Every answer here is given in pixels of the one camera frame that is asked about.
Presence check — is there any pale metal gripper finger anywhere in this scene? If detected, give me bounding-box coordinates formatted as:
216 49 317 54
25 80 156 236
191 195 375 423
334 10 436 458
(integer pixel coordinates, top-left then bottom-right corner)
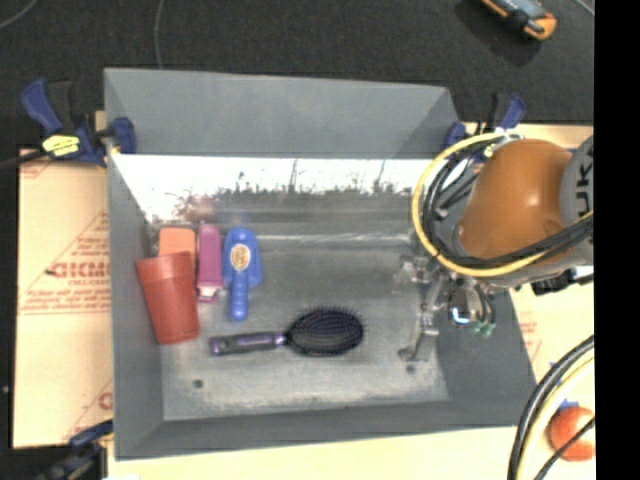
397 313 442 364
393 254 432 294

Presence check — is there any black and purple hairbrush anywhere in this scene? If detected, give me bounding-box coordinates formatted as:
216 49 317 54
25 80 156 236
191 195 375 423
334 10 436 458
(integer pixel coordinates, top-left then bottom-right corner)
207 307 366 359

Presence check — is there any grey metal bin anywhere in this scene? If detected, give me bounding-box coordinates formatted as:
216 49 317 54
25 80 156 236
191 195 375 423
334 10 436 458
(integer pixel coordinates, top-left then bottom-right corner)
102 66 539 460

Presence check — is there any blue toy scoop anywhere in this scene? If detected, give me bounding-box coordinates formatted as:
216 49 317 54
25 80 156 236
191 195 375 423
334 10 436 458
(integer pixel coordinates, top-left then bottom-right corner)
221 227 264 323

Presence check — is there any pink plastic bottle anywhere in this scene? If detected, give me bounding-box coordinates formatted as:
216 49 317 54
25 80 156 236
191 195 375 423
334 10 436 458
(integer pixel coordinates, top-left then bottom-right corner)
195 223 225 304

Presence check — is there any orange sponge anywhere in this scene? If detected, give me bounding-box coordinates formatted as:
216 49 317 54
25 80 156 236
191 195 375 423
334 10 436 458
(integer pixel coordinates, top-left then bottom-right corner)
158 227 198 259

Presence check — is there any red plastic cup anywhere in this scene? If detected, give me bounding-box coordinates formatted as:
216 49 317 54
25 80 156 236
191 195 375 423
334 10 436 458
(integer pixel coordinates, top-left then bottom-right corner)
135 251 202 346

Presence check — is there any brown cardboard board red print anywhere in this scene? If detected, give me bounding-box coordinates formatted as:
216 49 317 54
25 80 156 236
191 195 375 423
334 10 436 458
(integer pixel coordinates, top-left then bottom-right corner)
11 121 595 450

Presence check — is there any black cylinder on white bracket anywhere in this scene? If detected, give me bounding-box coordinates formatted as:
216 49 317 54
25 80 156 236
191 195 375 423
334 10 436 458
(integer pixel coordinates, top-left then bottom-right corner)
530 265 595 297

